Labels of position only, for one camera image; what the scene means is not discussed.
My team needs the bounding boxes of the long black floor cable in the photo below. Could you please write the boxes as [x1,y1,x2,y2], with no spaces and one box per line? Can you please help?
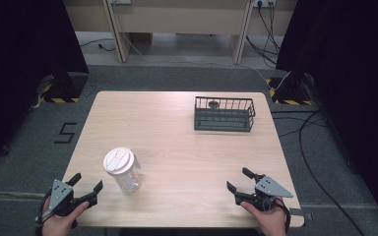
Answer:
[297,110,367,236]

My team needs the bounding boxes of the black cable bundle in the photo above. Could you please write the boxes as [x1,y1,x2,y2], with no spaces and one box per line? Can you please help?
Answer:
[245,1,283,69]

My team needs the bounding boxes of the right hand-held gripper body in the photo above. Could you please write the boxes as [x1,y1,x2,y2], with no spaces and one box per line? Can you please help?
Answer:
[234,174,294,212]

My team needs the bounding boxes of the black stand base striped tape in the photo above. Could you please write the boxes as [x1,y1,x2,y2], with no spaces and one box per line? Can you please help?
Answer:
[266,72,317,106]
[38,72,90,104]

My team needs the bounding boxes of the black curtain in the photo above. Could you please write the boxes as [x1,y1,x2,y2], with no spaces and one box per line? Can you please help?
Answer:
[275,0,378,227]
[0,0,91,171]

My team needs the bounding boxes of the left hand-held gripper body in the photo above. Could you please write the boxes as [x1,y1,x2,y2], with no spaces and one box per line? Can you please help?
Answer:
[47,178,91,217]

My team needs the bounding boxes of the beige wooden desk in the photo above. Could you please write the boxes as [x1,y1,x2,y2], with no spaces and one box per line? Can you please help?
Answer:
[62,0,299,65]

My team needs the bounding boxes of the dark wire basket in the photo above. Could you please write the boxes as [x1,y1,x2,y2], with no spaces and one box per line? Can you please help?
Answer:
[193,95,257,134]

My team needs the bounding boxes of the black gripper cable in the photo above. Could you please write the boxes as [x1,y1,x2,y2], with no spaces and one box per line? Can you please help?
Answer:
[34,190,53,230]
[274,198,291,234]

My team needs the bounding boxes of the person's right hand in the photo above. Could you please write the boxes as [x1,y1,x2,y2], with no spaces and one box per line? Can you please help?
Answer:
[239,198,288,236]

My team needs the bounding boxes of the short black floor cable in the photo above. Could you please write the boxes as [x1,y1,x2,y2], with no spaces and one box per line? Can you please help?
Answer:
[79,37,116,53]

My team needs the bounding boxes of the white wall socket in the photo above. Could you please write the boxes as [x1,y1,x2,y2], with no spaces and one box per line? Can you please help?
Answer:
[253,0,278,9]

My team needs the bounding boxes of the person's left hand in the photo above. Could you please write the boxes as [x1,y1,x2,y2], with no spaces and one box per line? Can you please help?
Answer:
[40,197,91,236]

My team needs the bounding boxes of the clear plastic cup white lid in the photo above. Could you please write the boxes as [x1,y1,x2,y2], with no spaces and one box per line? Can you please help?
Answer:
[102,147,143,195]

